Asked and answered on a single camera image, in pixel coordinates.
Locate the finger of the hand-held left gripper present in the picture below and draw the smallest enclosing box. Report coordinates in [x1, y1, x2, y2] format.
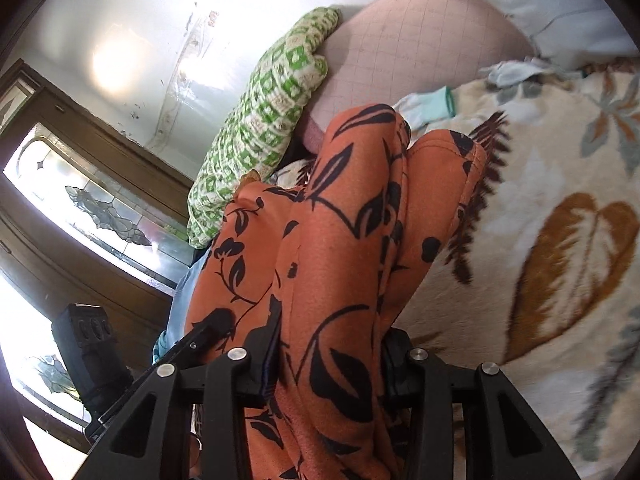
[150, 319, 236, 373]

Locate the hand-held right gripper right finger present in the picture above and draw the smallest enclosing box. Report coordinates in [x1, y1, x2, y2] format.
[381, 329, 582, 480]

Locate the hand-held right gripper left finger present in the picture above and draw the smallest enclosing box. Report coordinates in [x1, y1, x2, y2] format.
[74, 331, 283, 480]

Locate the orange floral fleece garment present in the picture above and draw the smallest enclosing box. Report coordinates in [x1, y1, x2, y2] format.
[182, 102, 488, 480]

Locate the folded blue cloth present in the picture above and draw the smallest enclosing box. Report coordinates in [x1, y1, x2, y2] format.
[152, 255, 208, 361]

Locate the leaf print fleece blanket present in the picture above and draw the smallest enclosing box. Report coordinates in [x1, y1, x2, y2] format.
[272, 57, 640, 480]

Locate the green patterned pillow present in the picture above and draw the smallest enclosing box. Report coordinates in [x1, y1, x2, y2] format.
[186, 6, 343, 250]

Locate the white sock with teal cuff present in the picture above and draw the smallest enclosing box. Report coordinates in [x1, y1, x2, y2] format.
[392, 85, 456, 131]

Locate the small pale grey cloth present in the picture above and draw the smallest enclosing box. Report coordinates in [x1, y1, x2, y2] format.
[479, 57, 586, 88]

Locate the pink grid pillow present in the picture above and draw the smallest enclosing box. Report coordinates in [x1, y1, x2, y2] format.
[299, 0, 537, 156]

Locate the light grey pillow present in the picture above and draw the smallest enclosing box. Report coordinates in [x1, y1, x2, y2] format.
[425, 0, 640, 71]

